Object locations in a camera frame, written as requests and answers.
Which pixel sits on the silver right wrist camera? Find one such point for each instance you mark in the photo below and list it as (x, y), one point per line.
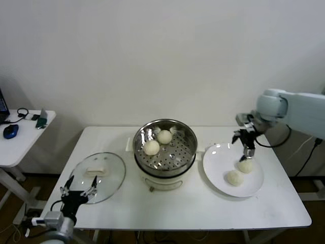
(242, 119)

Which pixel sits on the white round plate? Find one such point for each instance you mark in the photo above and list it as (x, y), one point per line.
(215, 172)

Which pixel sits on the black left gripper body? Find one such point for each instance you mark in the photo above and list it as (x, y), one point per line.
(72, 199)

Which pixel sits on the small black adapter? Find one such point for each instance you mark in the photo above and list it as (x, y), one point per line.
(36, 117)

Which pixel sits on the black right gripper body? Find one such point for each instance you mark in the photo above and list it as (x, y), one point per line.
(248, 139)

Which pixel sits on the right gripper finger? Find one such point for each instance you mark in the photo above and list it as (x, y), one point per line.
(237, 133)
(248, 153)

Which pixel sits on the black floor power strip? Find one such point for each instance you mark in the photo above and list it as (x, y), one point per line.
(32, 214)

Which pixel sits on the green circuit board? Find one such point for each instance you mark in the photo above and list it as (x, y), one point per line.
(41, 120)

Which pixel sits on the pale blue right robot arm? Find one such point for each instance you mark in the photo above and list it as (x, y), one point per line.
(299, 111)

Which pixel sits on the white side table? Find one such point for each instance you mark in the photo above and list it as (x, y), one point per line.
(25, 142)

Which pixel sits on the black laptop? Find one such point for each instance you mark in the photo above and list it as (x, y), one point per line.
(3, 106)

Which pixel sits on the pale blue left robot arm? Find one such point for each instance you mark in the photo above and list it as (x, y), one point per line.
(63, 231)

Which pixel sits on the stainless steel steamer basket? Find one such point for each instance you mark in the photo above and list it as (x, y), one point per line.
(175, 157)

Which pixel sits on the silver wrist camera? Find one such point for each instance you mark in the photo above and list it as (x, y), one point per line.
(242, 119)
(53, 218)

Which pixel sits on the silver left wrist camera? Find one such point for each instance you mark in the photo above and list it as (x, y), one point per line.
(53, 218)

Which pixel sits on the cream electric cooker pot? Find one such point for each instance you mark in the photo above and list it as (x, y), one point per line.
(162, 181)

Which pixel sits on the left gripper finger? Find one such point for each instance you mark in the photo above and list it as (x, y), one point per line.
(91, 191)
(64, 191)

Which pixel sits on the blue computer mouse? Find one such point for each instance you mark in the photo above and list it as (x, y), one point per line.
(11, 130)

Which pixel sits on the white steamed baozi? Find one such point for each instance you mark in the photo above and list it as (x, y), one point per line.
(165, 137)
(245, 167)
(234, 178)
(151, 148)

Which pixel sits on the white stand base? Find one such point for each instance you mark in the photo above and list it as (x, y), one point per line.
(314, 197)

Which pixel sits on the white USB plug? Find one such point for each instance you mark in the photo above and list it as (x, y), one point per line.
(37, 221)

